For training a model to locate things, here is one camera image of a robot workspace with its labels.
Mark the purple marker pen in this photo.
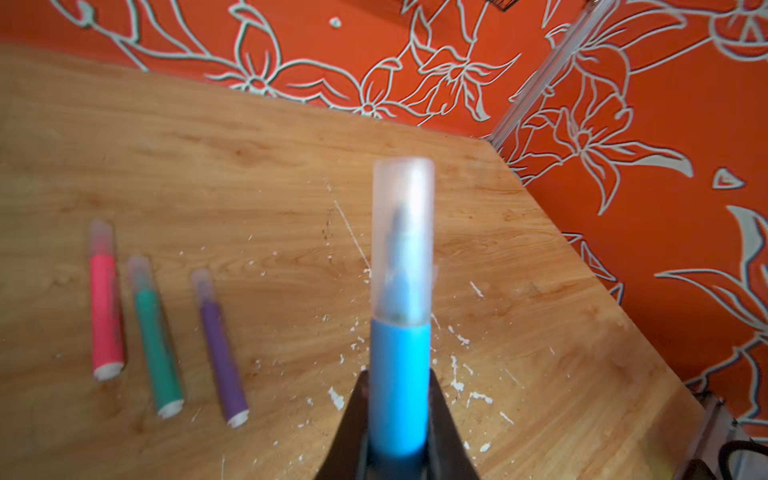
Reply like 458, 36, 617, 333
190, 269, 249, 429

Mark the black wire basket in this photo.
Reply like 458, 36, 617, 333
485, 0, 519, 12

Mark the green marker pen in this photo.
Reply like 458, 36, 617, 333
127, 255, 185, 420

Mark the pink marker pen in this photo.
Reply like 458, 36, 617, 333
88, 219, 126, 381

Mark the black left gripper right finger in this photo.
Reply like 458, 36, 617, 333
427, 370, 480, 480

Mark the translucent pen cap four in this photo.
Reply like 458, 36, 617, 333
371, 157, 435, 328

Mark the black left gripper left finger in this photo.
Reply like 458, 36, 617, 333
315, 370, 369, 480

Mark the aluminium frame rail right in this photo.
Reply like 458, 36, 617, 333
489, 0, 617, 150

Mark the blue marker pen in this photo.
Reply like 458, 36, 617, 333
368, 320, 431, 471

